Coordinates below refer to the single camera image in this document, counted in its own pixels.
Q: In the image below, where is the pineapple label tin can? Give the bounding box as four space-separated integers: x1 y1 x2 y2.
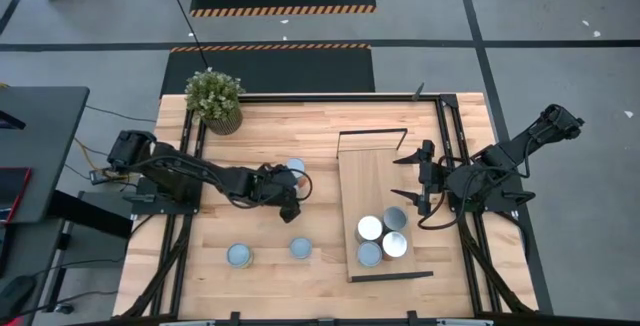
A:
285 157 308 190

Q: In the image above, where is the oranges label tin can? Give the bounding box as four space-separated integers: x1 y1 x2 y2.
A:
382 205 409 232

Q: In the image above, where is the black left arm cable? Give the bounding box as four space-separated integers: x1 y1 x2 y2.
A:
293 165 315 202

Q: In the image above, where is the peaches label tin can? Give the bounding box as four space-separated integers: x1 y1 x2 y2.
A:
355 214 385 244

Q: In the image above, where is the yellow cable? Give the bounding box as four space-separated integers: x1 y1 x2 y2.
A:
73 137 104 172

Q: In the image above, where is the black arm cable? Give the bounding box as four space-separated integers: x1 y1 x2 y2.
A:
417 185 469 231
293 165 315 202

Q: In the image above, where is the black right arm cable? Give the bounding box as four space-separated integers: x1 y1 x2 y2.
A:
417 185 469 231

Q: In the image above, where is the black aluminium table frame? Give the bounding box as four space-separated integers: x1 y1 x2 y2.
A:
119 93 539 326

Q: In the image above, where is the black desk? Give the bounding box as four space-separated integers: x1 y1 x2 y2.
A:
0 85 91 225

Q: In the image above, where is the short teal tin can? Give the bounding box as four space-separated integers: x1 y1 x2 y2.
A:
289 236 314 261

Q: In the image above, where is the thin black cable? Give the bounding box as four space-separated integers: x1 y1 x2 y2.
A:
162 0 210 71

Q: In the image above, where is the green label tin can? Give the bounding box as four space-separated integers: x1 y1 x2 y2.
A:
226 243 255 270

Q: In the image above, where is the red label tin can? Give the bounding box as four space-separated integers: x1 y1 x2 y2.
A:
381 230 409 261

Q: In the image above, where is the black power adapter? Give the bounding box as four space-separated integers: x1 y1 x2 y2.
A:
89 165 126 186

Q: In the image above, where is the peas label tin can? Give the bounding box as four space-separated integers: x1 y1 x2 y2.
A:
356 240 384 269

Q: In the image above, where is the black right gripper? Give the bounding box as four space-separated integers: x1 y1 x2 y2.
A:
390 139 449 217

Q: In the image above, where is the green plant in slatted pot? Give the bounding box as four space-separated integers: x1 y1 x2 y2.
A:
184 67 246 136

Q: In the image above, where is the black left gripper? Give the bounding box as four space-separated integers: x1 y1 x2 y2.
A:
255 163 303 225

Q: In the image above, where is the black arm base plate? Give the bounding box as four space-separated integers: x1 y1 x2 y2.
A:
130 175 204 216

